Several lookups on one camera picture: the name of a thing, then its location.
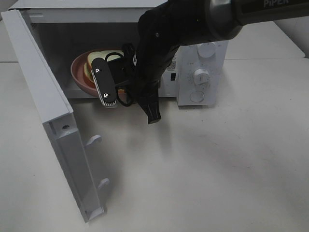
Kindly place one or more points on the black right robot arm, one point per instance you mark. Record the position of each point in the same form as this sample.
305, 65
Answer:
163, 29

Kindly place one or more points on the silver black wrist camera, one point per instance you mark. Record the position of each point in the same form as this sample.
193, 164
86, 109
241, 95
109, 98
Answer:
104, 83

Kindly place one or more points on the round white door button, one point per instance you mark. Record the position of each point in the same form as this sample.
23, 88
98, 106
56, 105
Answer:
197, 96

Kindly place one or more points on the white microwave oven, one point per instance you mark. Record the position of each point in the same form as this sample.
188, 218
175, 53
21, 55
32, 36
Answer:
58, 35

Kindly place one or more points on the pink round plate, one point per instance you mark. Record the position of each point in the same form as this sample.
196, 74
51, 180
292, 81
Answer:
76, 70

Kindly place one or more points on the white upper power knob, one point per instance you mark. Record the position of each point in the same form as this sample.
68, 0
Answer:
206, 50

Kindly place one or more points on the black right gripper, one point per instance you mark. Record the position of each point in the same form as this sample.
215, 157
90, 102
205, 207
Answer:
135, 75

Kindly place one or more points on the white warning label sticker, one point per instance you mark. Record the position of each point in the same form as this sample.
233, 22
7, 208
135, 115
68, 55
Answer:
172, 67

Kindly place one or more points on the white timer knob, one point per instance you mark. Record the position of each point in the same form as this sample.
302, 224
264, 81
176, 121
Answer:
201, 77

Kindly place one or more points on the white bread sandwich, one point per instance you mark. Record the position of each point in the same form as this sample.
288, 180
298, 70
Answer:
97, 54

